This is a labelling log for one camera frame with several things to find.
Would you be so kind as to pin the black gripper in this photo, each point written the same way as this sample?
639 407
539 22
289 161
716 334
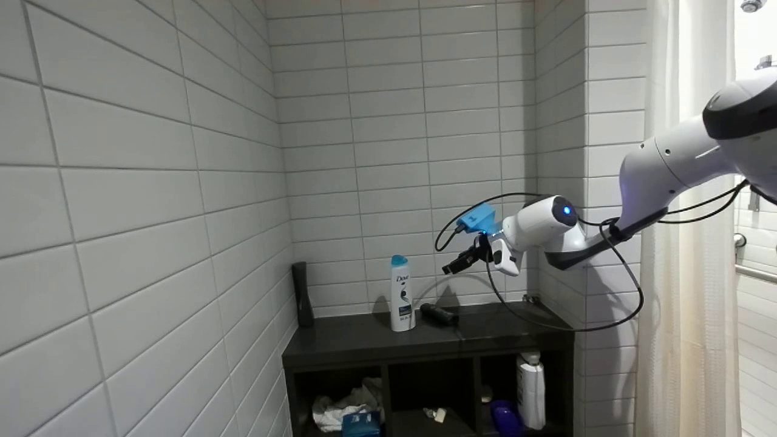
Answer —
486 252

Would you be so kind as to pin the small black bottle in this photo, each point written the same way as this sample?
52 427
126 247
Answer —
437 317

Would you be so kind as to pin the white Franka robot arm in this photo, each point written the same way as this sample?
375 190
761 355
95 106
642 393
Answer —
679 161

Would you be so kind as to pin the white shampoo bottle blue cap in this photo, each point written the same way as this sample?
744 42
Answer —
401 295

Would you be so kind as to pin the plain white bottle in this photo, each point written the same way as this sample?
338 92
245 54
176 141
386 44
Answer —
533 393

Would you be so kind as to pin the dark blue round bottle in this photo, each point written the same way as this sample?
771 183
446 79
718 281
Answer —
506 416

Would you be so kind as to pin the tall dark grey bottle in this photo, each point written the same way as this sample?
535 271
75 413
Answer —
301 295

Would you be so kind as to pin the black cubby shelf unit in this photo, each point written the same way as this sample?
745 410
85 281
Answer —
365 344

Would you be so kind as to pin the small white item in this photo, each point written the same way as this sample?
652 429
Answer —
437 413

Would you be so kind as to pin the small blue box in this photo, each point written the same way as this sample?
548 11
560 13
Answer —
359 423

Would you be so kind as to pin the crumpled white cloth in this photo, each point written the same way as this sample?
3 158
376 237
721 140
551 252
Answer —
336 411

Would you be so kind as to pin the white shower curtain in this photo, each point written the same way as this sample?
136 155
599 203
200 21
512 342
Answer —
688 342

